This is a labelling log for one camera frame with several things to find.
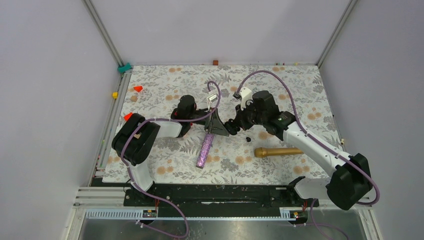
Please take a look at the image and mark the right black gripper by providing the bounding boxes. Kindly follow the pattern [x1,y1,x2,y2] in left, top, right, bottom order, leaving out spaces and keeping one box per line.
[233,99,267,131]

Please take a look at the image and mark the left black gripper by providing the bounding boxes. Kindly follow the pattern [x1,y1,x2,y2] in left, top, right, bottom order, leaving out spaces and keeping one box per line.
[187,107,230,136]

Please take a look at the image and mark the black oval earbud case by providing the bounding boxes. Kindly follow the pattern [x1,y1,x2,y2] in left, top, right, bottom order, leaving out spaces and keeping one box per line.
[224,119,240,136]

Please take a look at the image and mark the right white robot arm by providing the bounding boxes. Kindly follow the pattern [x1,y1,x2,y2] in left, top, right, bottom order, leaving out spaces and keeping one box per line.
[228,87,373,211]

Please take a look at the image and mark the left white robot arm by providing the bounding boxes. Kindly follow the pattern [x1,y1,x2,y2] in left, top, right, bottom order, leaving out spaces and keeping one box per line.
[111,95,230,206]

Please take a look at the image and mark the purple glitter microphone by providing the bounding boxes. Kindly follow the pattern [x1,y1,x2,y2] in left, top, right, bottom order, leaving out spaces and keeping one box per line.
[195,133,215,169]

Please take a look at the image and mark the floral table mat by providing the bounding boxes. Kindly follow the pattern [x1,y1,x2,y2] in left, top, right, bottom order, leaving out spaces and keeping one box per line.
[117,65,341,185]

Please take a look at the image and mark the gold microphone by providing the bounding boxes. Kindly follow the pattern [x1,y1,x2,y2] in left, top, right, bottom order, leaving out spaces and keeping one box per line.
[254,147,303,158]

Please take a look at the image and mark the red triangular block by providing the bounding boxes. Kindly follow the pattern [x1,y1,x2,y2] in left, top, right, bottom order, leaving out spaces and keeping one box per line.
[133,85,143,93]

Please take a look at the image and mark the red rectangular block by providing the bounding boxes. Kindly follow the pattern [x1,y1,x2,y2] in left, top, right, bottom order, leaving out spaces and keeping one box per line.
[123,112,133,122]

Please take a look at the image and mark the teal clamp block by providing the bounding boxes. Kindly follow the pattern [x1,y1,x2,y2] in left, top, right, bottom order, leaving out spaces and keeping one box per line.
[117,62,132,74]

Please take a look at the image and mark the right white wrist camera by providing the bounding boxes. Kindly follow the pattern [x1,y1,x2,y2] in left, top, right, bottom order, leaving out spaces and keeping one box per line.
[233,87,253,110]

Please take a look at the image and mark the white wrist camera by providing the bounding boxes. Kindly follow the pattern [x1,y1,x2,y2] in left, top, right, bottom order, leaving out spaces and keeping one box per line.
[233,87,253,110]
[206,93,220,110]

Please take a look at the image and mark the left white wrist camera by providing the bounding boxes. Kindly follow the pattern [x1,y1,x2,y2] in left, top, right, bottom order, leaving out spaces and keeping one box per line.
[206,93,220,110]

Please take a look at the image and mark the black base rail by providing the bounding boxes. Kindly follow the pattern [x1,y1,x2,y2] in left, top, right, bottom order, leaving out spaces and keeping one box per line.
[123,183,319,219]

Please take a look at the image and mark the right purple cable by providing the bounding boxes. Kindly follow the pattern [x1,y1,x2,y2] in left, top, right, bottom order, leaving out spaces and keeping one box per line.
[235,70,381,240]

